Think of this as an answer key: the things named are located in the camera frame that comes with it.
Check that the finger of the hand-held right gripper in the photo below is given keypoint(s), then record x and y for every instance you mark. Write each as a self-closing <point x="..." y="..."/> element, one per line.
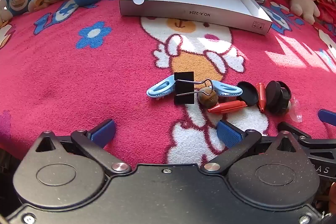
<point x="315" y="142"/>
<point x="326" y="116"/>

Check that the black round lid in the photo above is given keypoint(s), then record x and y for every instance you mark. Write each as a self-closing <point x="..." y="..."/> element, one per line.
<point x="248" y="94"/>

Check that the blue hair clip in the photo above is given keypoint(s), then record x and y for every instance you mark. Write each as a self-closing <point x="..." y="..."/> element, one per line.
<point x="228" y="90"/>
<point x="160" y="88"/>

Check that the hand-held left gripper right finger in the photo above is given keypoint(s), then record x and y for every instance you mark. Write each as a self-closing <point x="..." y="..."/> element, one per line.
<point x="229" y="133"/>

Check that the brown walnut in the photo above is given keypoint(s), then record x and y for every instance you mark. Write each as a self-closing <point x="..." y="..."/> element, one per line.
<point x="208" y="99"/>

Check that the red plastic cone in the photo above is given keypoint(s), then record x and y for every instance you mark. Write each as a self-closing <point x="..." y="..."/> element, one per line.
<point x="261" y="95"/>
<point x="228" y="107"/>

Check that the black round container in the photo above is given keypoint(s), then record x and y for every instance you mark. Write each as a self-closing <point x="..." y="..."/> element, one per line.
<point x="271" y="95"/>

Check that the black cylindrical cap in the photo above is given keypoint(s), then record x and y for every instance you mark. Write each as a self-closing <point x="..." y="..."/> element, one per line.
<point x="284" y="96"/>

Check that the red cloth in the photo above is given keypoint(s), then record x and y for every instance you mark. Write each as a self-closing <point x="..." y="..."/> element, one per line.
<point x="326" y="10"/>

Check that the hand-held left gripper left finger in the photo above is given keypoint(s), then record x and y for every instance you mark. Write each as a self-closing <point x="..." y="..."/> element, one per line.
<point x="103" y="132"/>

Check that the large black binder clip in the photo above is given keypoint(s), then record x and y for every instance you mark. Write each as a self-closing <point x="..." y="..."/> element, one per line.
<point x="183" y="90"/>

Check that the pink printed blanket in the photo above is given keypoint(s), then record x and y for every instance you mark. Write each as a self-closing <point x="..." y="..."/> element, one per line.
<point x="78" y="77"/>

